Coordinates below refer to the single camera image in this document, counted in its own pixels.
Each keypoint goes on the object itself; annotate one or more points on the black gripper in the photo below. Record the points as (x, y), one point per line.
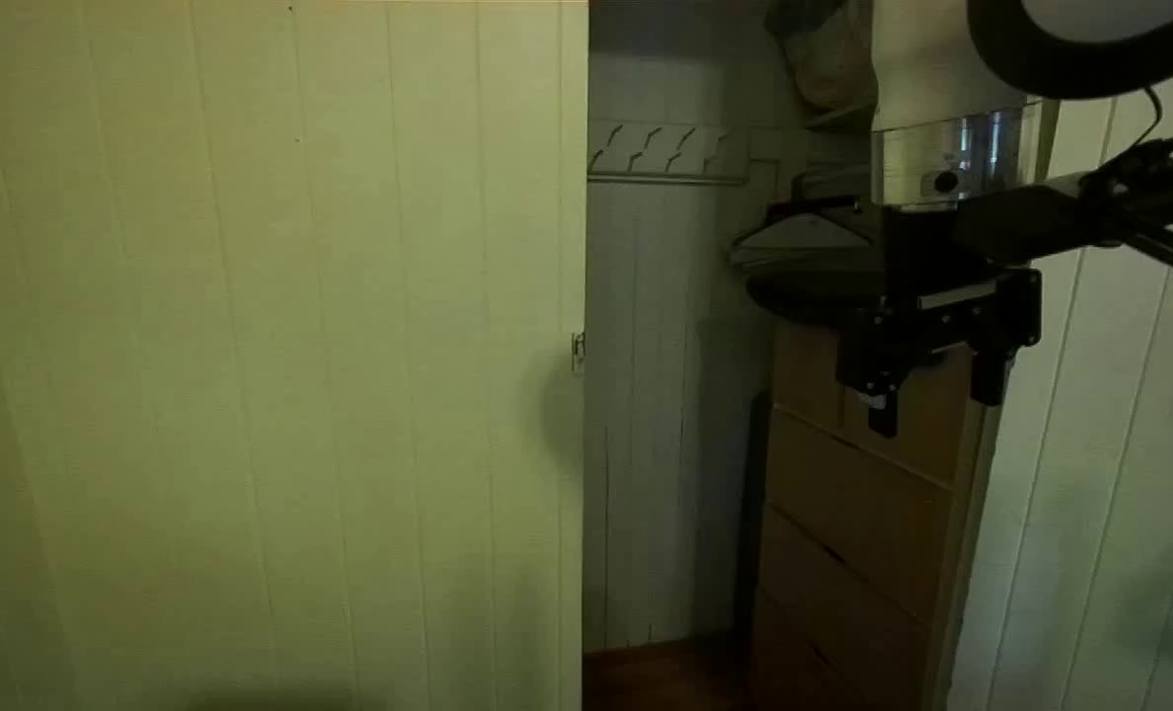
(935, 263)

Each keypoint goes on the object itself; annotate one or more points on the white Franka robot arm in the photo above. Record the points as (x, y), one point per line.
(940, 60)

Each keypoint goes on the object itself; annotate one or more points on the brown drawer cabinet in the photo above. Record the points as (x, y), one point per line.
(864, 527)

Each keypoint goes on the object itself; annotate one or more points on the beige fabric bag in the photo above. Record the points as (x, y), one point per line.
(827, 60)

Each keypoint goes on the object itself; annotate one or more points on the small metal door latch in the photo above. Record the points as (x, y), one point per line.
(577, 349)

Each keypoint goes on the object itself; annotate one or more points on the cream panelled closet door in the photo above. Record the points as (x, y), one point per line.
(270, 359)

